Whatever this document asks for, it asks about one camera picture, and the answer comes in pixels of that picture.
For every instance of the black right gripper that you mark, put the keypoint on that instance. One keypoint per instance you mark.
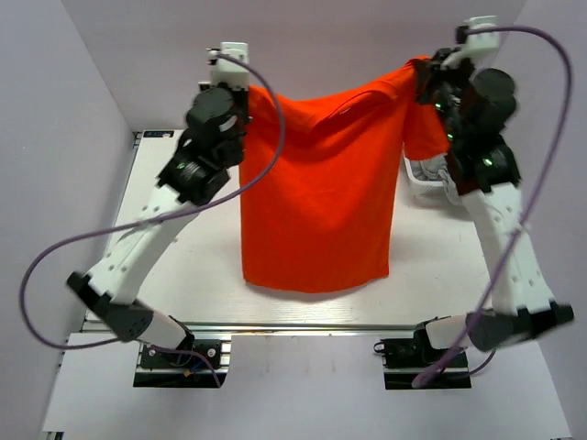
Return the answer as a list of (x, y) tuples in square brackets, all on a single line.
[(429, 71)]

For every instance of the orange t-shirt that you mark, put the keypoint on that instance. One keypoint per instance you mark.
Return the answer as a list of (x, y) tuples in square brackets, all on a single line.
[(320, 180)]

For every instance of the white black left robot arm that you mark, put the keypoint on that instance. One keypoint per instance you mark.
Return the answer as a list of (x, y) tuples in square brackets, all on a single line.
[(212, 143)]

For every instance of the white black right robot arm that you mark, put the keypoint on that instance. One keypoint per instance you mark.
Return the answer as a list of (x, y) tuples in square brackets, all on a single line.
[(473, 108)]

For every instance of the grey t-shirt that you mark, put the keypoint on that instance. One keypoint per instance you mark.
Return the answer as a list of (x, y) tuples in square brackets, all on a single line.
[(436, 170)]

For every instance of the white plastic laundry basket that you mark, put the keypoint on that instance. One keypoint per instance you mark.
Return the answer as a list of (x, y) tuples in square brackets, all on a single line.
[(420, 188)]

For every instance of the dark label sticker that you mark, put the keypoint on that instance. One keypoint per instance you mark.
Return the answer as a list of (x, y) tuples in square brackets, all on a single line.
[(158, 134)]

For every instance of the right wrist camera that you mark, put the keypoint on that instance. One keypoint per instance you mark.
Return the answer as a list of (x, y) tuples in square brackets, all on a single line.
[(475, 39)]

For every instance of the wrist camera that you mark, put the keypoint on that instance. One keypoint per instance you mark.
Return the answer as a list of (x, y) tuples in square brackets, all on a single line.
[(226, 65), (475, 39)]

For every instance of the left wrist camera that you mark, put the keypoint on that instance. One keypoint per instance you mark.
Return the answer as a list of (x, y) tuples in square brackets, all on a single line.
[(226, 65)]

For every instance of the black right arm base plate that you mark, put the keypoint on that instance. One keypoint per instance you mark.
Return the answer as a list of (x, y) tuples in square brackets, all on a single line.
[(403, 359)]

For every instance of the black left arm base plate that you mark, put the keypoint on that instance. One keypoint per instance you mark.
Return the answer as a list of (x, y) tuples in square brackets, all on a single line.
[(168, 371)]

